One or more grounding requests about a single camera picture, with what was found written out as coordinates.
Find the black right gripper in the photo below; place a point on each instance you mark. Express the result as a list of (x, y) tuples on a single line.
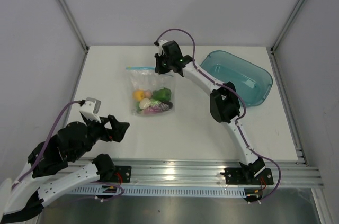
[(159, 69)]

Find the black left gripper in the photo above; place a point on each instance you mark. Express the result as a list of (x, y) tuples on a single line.
[(118, 131)]

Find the green toy lime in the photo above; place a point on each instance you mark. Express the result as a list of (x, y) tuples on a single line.
[(137, 105)]

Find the green toy bell pepper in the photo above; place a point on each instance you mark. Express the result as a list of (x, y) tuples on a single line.
[(164, 94)]

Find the clear zip bag teal zipper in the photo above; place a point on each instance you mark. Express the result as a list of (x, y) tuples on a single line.
[(145, 78)]

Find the pink toy egg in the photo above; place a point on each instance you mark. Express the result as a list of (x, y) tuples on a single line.
[(148, 94)]

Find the yellow toy lemon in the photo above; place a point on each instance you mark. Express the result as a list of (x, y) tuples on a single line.
[(138, 95)]

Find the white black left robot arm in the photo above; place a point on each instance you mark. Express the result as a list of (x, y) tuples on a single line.
[(34, 190)]

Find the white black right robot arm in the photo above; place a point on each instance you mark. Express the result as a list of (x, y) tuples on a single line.
[(224, 103)]

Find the teal plastic tray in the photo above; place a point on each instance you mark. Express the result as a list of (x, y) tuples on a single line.
[(252, 82)]

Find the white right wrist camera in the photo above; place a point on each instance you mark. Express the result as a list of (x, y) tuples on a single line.
[(159, 45)]

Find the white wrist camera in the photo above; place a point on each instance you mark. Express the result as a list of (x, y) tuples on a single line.
[(89, 109), (159, 45)]

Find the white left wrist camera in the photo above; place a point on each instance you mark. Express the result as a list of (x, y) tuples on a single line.
[(89, 109)]

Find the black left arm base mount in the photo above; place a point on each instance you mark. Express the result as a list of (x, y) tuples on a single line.
[(110, 172)]

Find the white slotted cable duct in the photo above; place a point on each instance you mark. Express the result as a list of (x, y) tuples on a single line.
[(166, 191)]

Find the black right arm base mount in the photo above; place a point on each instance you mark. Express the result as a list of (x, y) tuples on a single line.
[(238, 176)]

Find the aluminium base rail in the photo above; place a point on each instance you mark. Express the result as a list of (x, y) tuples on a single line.
[(207, 173)]

